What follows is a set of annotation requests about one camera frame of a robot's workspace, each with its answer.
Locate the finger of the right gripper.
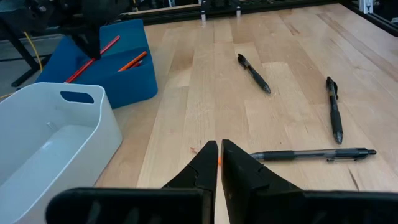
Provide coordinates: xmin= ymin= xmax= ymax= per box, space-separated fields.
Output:
xmin=88 ymin=26 xmax=102 ymax=60
xmin=74 ymin=30 xmax=94 ymax=60

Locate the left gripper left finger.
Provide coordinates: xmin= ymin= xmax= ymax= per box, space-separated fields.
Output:
xmin=45 ymin=140 xmax=219 ymax=224

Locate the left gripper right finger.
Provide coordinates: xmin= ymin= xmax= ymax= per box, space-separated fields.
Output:
xmin=220 ymin=139 xmax=398 ymax=224

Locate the red pencil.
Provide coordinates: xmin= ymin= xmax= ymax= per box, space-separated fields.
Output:
xmin=64 ymin=35 xmax=121 ymax=84

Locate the black retractable pen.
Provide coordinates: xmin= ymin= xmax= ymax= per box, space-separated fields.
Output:
xmin=238 ymin=53 xmax=272 ymax=95
xmin=250 ymin=147 xmax=377 ymax=163

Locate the black stand leg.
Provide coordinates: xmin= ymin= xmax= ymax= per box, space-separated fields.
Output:
xmin=0 ymin=18 xmax=42 ymax=88

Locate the blue plastic bin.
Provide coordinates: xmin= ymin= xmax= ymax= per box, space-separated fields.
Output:
xmin=35 ymin=18 xmax=159 ymax=110

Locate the black pen with Pilot print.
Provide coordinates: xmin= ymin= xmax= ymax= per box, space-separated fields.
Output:
xmin=325 ymin=76 xmax=344 ymax=145

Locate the white plastic bin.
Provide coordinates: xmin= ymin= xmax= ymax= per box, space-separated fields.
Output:
xmin=0 ymin=82 xmax=123 ymax=224

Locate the yellow floor cable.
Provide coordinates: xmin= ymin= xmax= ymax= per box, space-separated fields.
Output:
xmin=0 ymin=30 xmax=44 ymax=101

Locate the black table frame rail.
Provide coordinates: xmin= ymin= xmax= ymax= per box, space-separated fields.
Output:
xmin=340 ymin=0 xmax=398 ymax=37
xmin=119 ymin=0 xmax=343 ymax=26

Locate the aluminium corner bracket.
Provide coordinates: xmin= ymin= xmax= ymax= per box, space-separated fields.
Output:
xmin=357 ymin=0 xmax=374 ymax=14

